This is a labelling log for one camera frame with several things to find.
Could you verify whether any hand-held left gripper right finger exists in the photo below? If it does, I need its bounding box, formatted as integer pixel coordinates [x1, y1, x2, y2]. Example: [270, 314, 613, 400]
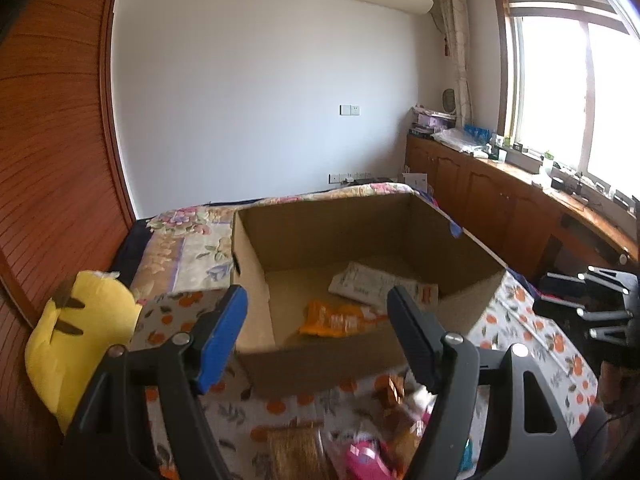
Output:
[386, 285, 583, 480]

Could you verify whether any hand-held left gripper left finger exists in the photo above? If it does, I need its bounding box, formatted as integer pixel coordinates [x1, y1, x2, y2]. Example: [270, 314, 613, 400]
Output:
[62, 284, 249, 480]

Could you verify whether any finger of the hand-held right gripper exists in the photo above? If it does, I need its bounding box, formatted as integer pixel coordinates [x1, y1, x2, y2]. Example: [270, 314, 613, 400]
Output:
[546, 266, 640, 306]
[532, 297, 636, 348]

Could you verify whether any white snack packet orange label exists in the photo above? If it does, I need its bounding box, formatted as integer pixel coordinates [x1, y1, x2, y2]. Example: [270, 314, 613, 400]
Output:
[328, 261, 440, 309]

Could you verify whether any orange and white snack packet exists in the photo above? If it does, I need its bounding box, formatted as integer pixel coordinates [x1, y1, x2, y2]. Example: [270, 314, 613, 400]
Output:
[298, 300, 391, 338]

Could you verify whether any pink snack packet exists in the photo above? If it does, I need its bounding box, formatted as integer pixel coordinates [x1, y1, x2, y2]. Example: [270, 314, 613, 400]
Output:
[345, 440, 397, 480]

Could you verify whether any large cardboard box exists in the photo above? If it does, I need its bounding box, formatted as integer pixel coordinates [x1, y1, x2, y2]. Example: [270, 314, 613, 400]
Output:
[231, 191, 507, 398]

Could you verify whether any small brown snack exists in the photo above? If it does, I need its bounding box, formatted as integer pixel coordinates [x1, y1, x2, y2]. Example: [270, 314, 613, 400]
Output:
[377, 375, 407, 407]

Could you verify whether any orange fruit print cloth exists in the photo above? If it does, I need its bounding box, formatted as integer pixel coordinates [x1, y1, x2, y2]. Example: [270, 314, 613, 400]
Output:
[135, 270, 601, 480]

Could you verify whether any black device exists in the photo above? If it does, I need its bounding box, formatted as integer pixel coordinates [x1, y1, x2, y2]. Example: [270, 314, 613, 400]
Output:
[550, 175, 587, 194]

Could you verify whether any fruit pattern tablecloth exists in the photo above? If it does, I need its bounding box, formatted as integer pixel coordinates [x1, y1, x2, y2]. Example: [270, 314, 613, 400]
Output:
[110, 217, 153, 283]

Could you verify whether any brown snack packet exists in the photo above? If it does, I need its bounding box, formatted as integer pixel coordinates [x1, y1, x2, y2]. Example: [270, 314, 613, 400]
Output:
[265, 422, 331, 480]

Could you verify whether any yellow plush toy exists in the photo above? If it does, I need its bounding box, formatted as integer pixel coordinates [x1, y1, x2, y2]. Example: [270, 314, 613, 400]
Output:
[25, 270, 143, 433]

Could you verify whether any long wooden cabinet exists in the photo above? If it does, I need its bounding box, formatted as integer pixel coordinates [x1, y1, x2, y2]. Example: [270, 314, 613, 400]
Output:
[405, 132, 640, 281]

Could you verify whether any wooden framed window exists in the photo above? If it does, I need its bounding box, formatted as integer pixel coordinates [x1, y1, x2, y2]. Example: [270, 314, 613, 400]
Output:
[492, 0, 640, 201]

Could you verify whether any white plastic bag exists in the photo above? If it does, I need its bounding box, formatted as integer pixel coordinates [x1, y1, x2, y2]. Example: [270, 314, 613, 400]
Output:
[432, 127, 493, 157]

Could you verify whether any stack of boxes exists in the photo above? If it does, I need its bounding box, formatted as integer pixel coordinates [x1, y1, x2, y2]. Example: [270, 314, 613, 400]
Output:
[410, 106, 457, 139]

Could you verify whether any slatted wooden wardrobe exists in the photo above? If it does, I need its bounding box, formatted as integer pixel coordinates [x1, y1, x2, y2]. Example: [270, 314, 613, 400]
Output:
[0, 0, 136, 480]

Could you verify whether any cream checked curtain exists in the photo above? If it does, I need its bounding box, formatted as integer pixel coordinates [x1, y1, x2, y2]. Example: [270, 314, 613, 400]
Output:
[435, 0, 473, 121]

